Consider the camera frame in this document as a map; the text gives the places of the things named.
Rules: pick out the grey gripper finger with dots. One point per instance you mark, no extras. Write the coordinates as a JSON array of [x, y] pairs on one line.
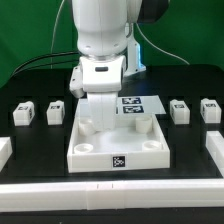
[[103, 110]]

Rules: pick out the white left obstacle block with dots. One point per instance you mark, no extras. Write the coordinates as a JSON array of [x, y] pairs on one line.
[[5, 151]]

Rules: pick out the white sheet with markers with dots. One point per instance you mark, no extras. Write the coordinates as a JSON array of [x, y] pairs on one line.
[[128, 105]]

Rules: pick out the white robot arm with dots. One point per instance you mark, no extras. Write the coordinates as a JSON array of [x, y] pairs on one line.
[[103, 28]]

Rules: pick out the white front barrier wall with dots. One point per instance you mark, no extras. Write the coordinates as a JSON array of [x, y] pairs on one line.
[[112, 195]]

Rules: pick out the white square tabletop tray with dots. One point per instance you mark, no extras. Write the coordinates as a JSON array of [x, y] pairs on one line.
[[136, 143]]

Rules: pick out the white obstacle block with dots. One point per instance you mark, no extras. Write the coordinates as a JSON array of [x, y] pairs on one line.
[[5, 151], [215, 146]]

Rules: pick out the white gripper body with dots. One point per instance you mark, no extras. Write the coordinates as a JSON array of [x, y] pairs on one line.
[[93, 76]]

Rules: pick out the white right obstacle block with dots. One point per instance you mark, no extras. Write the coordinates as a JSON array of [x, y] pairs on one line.
[[215, 146]]

